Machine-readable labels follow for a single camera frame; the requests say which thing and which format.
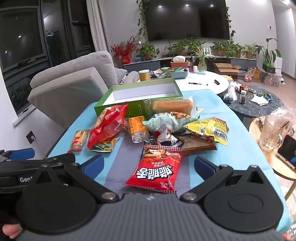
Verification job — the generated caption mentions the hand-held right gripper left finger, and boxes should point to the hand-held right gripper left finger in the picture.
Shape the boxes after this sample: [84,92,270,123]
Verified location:
[29,154,119,202]

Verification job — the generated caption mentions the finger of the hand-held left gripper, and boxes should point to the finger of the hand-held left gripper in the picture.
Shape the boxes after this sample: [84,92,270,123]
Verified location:
[35,153,76,165]
[0,148,36,161]

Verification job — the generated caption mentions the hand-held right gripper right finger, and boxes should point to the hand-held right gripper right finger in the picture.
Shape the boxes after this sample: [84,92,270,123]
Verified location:
[180,156,266,202]

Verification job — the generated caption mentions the yellow snack bag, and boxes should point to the yellow snack bag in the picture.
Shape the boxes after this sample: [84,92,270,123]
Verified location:
[184,117,229,146]

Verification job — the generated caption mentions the large red snack bag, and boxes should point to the large red snack bag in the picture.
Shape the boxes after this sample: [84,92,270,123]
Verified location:
[87,103,129,150]

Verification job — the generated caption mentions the red chips bag with checkered edge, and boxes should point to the red chips bag with checkered edge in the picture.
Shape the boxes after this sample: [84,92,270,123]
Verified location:
[125,145,185,194]

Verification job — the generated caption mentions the pale green snack bag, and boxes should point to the pale green snack bag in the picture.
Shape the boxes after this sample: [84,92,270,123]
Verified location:
[142,112,199,134]

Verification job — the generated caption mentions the bread loaf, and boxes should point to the bread loaf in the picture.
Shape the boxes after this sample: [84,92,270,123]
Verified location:
[143,97,197,115]

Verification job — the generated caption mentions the green cardboard box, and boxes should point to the green cardboard box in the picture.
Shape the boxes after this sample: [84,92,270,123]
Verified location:
[94,77,183,118]

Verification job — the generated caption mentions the person's right hand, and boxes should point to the person's right hand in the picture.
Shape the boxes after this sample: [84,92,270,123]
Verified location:
[0,224,22,240]

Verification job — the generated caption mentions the brown paper snack packet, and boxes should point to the brown paper snack packet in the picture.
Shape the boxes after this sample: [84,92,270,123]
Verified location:
[178,134,218,155]

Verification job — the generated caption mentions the green yellow snack packet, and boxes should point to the green yellow snack packet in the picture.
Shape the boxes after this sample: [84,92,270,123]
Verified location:
[90,137,120,153]

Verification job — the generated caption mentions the small yellow red snack packet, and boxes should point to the small yellow red snack packet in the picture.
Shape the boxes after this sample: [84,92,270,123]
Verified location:
[71,130,90,151]

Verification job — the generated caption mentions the crumpled red white wrapper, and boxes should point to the crumpled red white wrapper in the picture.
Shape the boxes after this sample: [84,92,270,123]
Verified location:
[153,124,183,148]

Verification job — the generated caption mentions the orange label cookie pack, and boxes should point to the orange label cookie pack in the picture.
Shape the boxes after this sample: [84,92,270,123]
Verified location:
[127,116,150,143]

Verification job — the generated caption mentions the glass mug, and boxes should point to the glass mug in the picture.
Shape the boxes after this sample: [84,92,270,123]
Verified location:
[258,115,290,153]

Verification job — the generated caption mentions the dark marble round table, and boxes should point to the dark marble round table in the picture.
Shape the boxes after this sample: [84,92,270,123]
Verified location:
[223,83,285,118]

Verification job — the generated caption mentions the wooden round side table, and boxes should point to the wooden round side table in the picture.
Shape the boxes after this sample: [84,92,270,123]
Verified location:
[249,116,296,200]

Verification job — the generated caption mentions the white round table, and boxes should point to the white round table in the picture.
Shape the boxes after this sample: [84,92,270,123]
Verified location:
[148,70,230,95]

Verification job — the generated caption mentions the grey sofa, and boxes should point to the grey sofa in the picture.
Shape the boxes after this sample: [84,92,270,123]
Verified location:
[28,50,118,130]

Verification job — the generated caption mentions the smartphone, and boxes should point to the smartphone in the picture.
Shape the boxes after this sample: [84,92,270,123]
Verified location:
[277,135,296,170]

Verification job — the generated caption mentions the white tissue paper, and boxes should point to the white tissue paper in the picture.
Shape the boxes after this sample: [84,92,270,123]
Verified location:
[250,95,269,106]

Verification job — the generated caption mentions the teal plastic basket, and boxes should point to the teal plastic basket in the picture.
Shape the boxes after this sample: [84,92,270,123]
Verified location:
[169,67,189,79]

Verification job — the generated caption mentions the clear plastic wrap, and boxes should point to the clear plastic wrap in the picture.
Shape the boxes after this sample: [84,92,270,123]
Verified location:
[270,105,296,131]

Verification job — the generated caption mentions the open cardboard box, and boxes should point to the open cardboard box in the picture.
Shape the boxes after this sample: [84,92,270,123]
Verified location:
[213,62,241,80]

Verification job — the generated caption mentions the clear plastic bag with fruit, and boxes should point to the clear plastic bag with fruit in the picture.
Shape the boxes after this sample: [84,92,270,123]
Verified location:
[244,68,256,82]

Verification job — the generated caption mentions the yellow can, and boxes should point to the yellow can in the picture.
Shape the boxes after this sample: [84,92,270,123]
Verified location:
[138,69,151,81]

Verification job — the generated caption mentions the printed cardboard box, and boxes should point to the printed cardboard box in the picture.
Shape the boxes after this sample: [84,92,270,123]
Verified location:
[247,67,261,83]

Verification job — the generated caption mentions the spider plant in glass vase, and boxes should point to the spider plant in glass vase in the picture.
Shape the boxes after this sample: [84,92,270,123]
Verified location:
[191,46,213,71]

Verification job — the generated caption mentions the orange tissue box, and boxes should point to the orange tissue box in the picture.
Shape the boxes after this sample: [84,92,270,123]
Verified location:
[171,56,188,69]

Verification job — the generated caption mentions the dark window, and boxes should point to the dark window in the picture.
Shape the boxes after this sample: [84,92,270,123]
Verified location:
[0,0,96,116]

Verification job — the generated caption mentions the clear storage boxes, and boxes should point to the clear storage boxes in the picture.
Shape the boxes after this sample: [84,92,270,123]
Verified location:
[260,70,283,88]

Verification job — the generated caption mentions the grey television cabinet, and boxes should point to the grey television cabinet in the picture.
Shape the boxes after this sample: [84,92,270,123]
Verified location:
[122,55,258,73]

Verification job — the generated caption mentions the potted green plant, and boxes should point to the potted green plant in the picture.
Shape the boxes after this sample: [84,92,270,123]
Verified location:
[211,41,246,58]
[136,42,160,61]
[167,39,206,56]

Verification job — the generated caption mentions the red flower arrangement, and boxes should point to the red flower arrangement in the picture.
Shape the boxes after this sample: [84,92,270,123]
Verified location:
[110,36,137,66]

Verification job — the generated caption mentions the large leaf potted plant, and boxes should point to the large leaf potted plant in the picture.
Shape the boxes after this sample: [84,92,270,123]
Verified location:
[254,38,282,68]

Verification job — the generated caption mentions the white curtain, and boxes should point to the white curtain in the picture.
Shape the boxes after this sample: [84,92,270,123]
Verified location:
[87,0,114,61]

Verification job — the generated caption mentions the hanging vine plant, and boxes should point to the hanging vine plant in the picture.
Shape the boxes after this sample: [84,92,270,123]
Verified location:
[225,7,236,42]
[136,0,149,43]

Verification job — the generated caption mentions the wall television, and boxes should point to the wall television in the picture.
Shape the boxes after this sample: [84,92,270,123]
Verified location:
[144,0,231,42]

